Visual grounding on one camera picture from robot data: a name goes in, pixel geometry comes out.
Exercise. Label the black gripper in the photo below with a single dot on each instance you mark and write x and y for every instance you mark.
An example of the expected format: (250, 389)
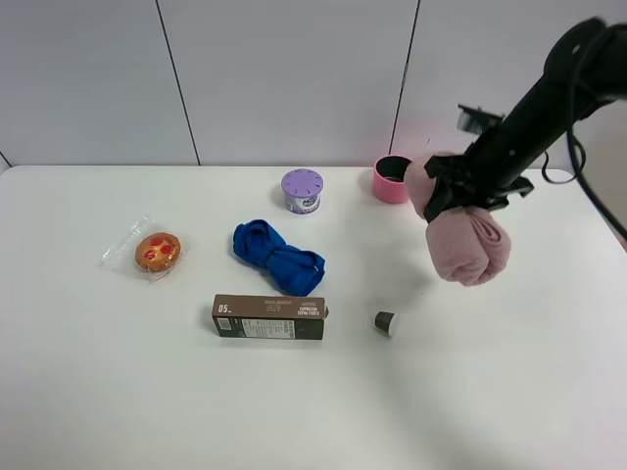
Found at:
(479, 178)

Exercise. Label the pink plush towel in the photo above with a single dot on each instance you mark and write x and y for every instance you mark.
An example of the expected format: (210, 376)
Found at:
(467, 246)

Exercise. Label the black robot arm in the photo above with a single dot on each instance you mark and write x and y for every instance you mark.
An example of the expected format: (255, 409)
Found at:
(585, 71)

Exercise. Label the pink toy saucepan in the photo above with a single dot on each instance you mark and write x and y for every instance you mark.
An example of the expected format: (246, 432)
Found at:
(388, 179)

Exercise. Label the purple air freshener can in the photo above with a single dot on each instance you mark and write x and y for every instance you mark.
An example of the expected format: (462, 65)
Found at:
(302, 188)

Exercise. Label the dark coffee capsule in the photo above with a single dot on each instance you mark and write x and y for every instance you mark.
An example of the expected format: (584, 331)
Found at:
(386, 323)

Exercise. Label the blue rolled cloth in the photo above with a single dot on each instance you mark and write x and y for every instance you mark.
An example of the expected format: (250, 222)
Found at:
(296, 272)

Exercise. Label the brown espresso capsule box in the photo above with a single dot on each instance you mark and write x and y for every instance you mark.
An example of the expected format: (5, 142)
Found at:
(265, 317)

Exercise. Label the wrapped fruit tart pastry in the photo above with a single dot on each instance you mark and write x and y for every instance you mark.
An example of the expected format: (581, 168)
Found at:
(147, 251)

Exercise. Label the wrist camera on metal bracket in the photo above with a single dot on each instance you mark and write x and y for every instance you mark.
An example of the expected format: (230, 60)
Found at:
(476, 120)

